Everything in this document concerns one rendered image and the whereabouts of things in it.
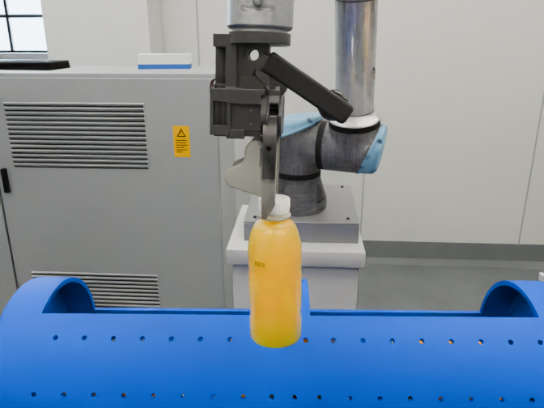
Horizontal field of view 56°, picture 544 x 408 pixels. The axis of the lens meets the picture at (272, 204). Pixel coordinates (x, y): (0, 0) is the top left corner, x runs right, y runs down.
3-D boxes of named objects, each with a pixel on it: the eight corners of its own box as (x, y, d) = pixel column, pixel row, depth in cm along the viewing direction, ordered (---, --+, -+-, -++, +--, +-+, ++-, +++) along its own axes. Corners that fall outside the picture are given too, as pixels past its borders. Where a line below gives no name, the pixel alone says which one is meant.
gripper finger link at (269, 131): (261, 178, 61) (265, 105, 60) (276, 179, 61) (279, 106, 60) (258, 179, 56) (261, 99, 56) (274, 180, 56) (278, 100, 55)
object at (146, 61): (142, 69, 248) (141, 53, 246) (192, 69, 250) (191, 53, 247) (138, 71, 237) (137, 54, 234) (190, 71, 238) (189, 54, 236)
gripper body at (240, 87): (220, 133, 65) (221, 34, 62) (287, 136, 64) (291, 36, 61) (209, 141, 57) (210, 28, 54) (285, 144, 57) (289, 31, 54)
